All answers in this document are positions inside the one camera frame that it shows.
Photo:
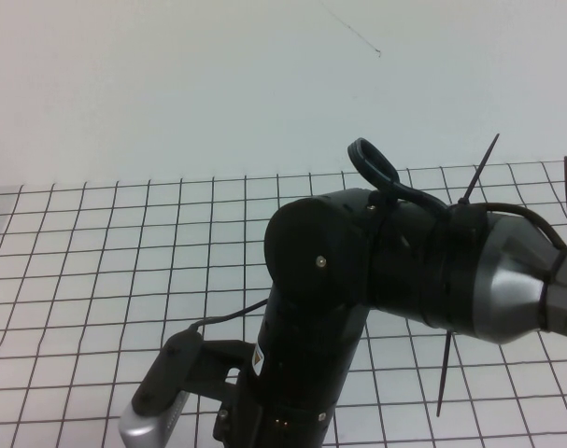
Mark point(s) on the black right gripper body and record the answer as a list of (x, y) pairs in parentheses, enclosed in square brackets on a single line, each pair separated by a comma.
[(287, 431)]

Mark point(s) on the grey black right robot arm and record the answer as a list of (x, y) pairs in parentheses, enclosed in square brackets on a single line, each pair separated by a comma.
[(320, 242)]

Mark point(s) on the black right camera mount bracket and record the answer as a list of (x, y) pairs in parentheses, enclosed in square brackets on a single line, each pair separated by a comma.
[(217, 359)]

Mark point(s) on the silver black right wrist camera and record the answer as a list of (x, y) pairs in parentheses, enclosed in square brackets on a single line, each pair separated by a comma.
[(143, 427)]

